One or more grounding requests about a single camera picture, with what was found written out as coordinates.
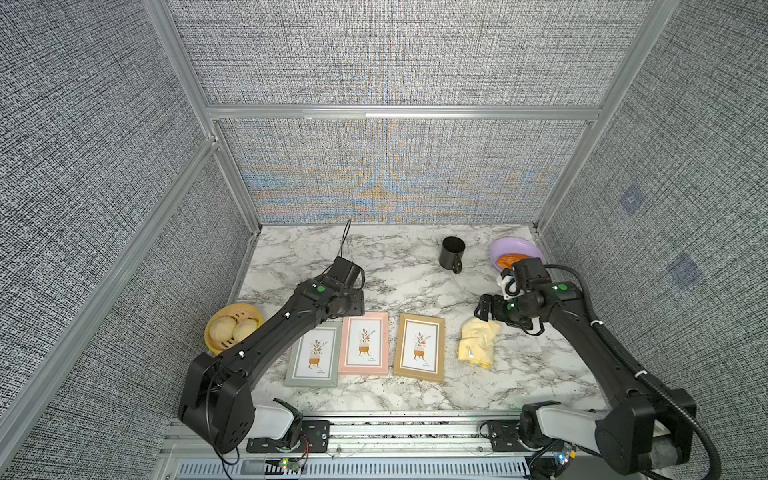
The yellow bamboo steamer basket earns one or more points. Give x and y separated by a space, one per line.
238 311

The tan wooden picture frame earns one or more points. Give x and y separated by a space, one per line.
420 348

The orange pastry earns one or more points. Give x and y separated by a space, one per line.
507 261

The left steamed bun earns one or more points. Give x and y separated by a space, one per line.
220 332

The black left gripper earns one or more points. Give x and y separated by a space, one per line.
357 302

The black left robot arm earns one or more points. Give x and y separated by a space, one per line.
216 400

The pink picture frame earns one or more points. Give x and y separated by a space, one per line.
365 345

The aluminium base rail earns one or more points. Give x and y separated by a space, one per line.
378 445

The grey-green picture frame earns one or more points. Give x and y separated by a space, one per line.
314 358

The steamed bun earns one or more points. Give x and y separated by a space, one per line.
220 332
244 329

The yellow cleaning cloth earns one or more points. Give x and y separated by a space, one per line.
476 346

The black mug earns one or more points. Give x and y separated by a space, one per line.
451 253

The right steamed bun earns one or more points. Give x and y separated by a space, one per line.
244 329

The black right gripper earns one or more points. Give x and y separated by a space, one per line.
496 313

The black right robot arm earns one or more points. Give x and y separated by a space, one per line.
646 425

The purple bowl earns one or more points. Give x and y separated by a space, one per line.
513 246

